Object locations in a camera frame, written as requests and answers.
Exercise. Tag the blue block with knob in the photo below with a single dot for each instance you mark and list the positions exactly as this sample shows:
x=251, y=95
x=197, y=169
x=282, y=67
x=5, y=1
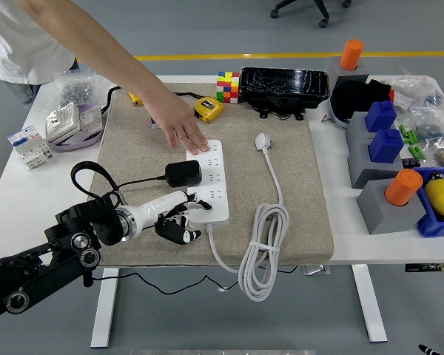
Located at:
x=386, y=146
x=381, y=116

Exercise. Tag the black plug adapter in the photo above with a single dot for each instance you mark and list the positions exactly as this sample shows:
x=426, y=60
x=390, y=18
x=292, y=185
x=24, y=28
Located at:
x=183, y=174

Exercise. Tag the small black circuit board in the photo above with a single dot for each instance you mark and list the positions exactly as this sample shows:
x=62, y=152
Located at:
x=411, y=163

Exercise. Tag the black strip under table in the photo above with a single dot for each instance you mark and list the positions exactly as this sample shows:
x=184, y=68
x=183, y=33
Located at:
x=429, y=267

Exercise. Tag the yellow tape measure black disc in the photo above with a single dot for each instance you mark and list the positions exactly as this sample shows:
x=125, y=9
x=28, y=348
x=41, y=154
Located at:
x=135, y=99

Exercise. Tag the orange cylinder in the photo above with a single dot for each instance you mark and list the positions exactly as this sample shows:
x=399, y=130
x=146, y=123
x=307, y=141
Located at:
x=351, y=53
x=403, y=186

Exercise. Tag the white wall socket box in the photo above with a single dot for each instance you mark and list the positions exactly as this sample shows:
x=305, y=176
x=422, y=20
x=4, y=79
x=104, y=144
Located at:
x=61, y=124

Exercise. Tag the black cloth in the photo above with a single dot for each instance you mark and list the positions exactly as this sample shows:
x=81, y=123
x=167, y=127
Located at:
x=351, y=96

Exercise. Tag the white wall socket panel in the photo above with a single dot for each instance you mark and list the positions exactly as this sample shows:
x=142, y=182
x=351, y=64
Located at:
x=90, y=118

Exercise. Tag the white blue circuit breaker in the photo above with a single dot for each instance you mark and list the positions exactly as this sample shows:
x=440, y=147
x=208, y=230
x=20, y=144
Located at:
x=29, y=144

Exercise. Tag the white power strip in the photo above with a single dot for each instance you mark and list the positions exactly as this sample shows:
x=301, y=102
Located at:
x=214, y=177

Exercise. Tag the white table leg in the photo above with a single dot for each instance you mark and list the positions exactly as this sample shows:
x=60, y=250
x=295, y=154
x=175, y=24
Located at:
x=370, y=303
x=105, y=307

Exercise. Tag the metal bracket under table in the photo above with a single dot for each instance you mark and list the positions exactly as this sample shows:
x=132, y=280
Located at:
x=316, y=270

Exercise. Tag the blue plastic bin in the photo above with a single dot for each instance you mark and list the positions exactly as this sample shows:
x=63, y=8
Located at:
x=434, y=225

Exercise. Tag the grey-brown mat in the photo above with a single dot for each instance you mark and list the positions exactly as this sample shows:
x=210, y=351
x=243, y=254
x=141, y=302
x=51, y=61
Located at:
x=240, y=122

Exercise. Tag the grey holder block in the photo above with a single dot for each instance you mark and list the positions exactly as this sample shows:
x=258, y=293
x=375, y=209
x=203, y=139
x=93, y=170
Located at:
x=357, y=127
x=388, y=218
x=333, y=66
x=357, y=157

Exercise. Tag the stickerless puzzle cube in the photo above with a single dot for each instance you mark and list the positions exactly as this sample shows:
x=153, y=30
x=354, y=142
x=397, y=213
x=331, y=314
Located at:
x=227, y=87

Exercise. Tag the small metal clip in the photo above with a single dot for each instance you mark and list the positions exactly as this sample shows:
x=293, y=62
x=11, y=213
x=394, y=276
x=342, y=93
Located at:
x=325, y=118

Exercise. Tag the clear bag blue parts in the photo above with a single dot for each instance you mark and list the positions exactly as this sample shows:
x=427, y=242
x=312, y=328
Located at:
x=431, y=127

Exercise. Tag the black office chair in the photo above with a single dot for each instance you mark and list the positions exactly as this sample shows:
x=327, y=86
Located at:
x=314, y=5

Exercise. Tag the person's left forearm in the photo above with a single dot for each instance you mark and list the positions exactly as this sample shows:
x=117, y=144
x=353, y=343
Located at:
x=96, y=44

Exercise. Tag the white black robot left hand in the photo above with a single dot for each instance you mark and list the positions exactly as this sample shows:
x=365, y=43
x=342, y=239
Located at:
x=159, y=207

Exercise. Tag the black cracked-screen device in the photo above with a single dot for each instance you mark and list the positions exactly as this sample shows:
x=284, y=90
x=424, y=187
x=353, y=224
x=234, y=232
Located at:
x=281, y=83

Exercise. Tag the large clear plastic bag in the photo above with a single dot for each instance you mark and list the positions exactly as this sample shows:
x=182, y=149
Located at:
x=414, y=90

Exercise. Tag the white blue bowl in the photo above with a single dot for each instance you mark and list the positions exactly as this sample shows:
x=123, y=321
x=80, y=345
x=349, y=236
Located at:
x=338, y=116

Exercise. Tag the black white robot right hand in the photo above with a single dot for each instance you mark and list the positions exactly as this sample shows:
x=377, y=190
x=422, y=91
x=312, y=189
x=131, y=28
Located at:
x=426, y=350

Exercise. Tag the person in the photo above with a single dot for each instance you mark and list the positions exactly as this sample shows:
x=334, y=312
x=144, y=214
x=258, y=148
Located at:
x=15, y=44

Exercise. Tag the person's left hand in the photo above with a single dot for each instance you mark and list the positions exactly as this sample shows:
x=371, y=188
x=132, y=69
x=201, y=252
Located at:
x=181, y=125

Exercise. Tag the white-framed puzzle cube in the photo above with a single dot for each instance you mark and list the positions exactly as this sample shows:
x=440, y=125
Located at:
x=154, y=122

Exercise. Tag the clear bag of screws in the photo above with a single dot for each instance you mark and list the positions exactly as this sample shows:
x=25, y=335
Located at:
x=74, y=92

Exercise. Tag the green small cylinder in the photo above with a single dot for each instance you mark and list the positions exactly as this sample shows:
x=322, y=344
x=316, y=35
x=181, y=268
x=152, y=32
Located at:
x=413, y=150
x=403, y=131
x=422, y=153
x=413, y=137

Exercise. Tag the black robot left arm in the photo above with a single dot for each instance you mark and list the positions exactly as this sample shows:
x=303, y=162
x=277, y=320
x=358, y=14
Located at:
x=22, y=273

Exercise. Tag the yellow tape measure black clip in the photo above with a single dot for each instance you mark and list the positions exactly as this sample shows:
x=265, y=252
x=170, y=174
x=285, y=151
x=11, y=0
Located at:
x=208, y=109

